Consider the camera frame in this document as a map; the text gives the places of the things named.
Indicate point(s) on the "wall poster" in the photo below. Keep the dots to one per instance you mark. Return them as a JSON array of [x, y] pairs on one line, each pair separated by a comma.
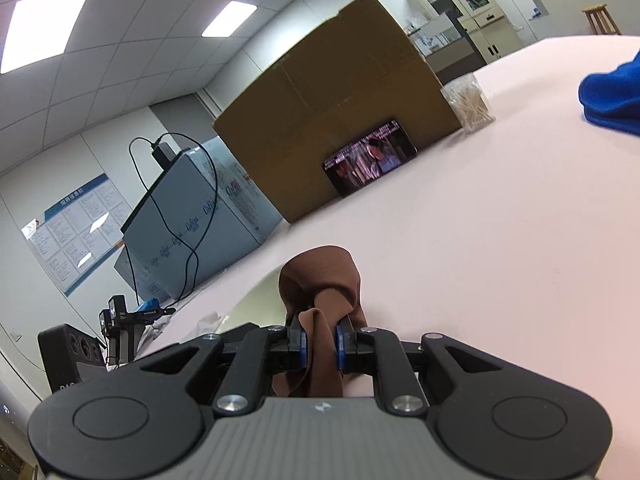
[[70, 235]]

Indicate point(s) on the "black smartphone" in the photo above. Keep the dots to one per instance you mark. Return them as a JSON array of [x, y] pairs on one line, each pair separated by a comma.
[[370, 157]]

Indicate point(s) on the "blue cloth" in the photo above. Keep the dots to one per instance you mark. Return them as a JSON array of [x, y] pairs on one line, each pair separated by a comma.
[[612, 95]]

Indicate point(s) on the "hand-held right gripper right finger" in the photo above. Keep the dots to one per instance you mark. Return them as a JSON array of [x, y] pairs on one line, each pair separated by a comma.
[[341, 347]]

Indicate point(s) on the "grey office desk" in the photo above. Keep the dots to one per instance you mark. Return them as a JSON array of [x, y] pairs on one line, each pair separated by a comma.
[[450, 45]]

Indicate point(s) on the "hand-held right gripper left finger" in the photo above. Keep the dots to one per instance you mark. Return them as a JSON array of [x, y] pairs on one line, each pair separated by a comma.
[[302, 345]]

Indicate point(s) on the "brown cloth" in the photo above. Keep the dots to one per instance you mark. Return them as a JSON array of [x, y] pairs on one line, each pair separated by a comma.
[[325, 280]]

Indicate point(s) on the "black power adapter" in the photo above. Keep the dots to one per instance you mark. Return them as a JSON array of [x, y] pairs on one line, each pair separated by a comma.
[[165, 155]]

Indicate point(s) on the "black device with lights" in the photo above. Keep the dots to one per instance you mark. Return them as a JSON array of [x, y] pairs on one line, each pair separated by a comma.
[[130, 317]]

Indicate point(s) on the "wooden stool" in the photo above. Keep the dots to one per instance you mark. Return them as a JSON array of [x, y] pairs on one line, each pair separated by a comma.
[[597, 10]]

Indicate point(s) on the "crumpled clear plastic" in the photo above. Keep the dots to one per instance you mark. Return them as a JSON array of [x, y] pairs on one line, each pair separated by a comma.
[[200, 322]]

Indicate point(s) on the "square ceiling light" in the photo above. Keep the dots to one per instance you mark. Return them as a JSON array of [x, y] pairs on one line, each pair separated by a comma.
[[40, 30], [230, 19]]

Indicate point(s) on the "clear cotton swab container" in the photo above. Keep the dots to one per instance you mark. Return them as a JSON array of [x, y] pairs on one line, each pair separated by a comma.
[[470, 102]]

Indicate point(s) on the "white reception counter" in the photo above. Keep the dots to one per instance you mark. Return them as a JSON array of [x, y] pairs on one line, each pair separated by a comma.
[[565, 5]]

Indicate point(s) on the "grey-blue wrapped box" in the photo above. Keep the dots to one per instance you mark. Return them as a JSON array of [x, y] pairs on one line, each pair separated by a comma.
[[125, 272], [240, 210]]

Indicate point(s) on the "brown cardboard box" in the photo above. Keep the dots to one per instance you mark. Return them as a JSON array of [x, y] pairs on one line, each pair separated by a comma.
[[325, 100]]

